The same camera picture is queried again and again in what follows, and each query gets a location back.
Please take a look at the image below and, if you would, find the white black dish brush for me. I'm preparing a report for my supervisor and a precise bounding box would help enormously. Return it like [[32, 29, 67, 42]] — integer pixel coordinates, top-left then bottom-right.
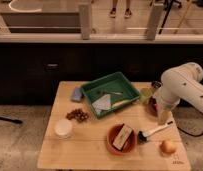
[[137, 121, 173, 143]]

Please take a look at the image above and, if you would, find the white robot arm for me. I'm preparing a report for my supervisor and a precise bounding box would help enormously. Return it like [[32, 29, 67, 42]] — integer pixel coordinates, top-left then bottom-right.
[[154, 62, 203, 125]]

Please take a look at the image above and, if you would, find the green plastic cup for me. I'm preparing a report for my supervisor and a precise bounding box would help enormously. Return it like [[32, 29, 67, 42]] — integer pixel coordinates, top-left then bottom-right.
[[140, 88, 152, 104]]

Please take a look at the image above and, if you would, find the white paper cup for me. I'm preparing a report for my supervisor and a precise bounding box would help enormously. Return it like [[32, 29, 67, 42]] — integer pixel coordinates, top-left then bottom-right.
[[54, 119, 73, 138]]

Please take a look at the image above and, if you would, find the dark red bowl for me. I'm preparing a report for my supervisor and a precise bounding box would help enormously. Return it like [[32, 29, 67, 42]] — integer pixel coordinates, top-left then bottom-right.
[[147, 97, 158, 117]]

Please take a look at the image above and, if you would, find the yellow onion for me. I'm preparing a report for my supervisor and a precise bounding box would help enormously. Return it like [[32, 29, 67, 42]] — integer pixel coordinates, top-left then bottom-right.
[[160, 140, 177, 154]]

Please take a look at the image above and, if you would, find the small glass jar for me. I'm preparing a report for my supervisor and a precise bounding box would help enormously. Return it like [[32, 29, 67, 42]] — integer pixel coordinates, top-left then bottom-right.
[[151, 81, 162, 92]]

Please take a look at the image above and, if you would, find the wooden table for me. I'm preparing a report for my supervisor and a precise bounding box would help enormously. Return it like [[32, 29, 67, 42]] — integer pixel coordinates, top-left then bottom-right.
[[37, 81, 191, 171]]

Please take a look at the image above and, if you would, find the wooden block in bowl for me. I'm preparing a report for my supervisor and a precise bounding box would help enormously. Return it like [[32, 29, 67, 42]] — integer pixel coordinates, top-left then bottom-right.
[[113, 124, 133, 150]]

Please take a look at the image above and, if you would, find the orange bowl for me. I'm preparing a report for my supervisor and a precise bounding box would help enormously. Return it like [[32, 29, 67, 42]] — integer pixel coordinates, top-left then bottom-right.
[[106, 124, 137, 156]]

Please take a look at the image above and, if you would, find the yellow stick in tray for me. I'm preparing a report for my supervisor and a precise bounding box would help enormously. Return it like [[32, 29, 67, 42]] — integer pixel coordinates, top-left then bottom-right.
[[111, 100, 129, 108]]

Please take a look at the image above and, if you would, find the green plastic tray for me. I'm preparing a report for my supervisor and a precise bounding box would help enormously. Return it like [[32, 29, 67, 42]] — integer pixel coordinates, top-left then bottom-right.
[[81, 72, 140, 119]]

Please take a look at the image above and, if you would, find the white paper in tray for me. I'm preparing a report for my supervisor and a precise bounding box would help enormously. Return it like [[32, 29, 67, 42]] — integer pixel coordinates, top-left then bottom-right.
[[92, 94, 111, 115]]

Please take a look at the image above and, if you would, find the pile of brown nuts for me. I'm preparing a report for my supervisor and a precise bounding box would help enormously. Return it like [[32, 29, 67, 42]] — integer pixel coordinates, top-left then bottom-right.
[[66, 108, 89, 123]]

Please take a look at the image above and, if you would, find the blue sponge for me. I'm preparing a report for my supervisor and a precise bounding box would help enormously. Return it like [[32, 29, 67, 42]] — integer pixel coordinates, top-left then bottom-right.
[[71, 87, 83, 102]]

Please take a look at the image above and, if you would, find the person's right shoe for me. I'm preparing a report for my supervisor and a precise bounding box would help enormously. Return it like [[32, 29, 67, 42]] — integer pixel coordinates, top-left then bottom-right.
[[124, 9, 132, 19]]

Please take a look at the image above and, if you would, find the person's shoe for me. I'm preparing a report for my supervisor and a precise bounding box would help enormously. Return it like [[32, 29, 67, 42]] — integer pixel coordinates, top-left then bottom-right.
[[109, 9, 116, 18], [124, 9, 132, 19]]

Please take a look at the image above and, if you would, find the person's left shoe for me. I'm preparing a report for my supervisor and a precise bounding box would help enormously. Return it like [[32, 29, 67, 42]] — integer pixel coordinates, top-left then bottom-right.
[[109, 9, 116, 18]]

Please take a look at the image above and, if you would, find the black object on floor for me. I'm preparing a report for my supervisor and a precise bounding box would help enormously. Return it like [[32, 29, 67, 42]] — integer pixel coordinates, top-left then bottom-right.
[[0, 117, 23, 124]]

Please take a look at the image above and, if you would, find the black cable on floor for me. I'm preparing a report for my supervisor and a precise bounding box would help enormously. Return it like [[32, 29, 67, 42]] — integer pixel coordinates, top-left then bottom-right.
[[177, 123, 203, 138]]

